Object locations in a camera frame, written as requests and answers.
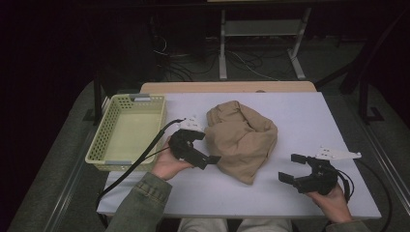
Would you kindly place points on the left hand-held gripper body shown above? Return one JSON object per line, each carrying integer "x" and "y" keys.
{"x": 183, "y": 146}

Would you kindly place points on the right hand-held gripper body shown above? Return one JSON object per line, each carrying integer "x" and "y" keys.
{"x": 322, "y": 182}

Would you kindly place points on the tan cloth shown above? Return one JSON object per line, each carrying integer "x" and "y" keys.
{"x": 241, "y": 138}

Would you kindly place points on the pale yellow plastic basket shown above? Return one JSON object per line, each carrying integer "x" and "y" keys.
{"x": 129, "y": 135}

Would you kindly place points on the person's left hand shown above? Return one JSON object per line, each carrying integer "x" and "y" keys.
{"x": 166, "y": 164}

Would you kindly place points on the person's right hand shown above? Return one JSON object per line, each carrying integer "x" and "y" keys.
{"x": 333, "y": 206}

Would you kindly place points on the white board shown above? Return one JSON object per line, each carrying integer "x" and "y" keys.
{"x": 309, "y": 119}

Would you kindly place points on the person's right leg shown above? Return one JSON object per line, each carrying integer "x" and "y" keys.
{"x": 262, "y": 225}

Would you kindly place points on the person's leg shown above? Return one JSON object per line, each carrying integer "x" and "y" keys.
{"x": 201, "y": 225}
{"x": 262, "y": 225}

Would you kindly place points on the wooden table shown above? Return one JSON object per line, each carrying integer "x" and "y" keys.
{"x": 225, "y": 87}

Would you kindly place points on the person's left leg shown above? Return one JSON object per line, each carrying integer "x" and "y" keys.
{"x": 201, "y": 225}

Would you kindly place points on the grey metal stand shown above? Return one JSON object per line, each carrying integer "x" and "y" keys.
{"x": 261, "y": 28}

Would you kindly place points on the black metal post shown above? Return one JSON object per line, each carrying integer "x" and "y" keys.
{"x": 97, "y": 100}

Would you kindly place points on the black metal frame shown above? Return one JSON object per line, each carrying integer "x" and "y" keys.
{"x": 364, "y": 64}

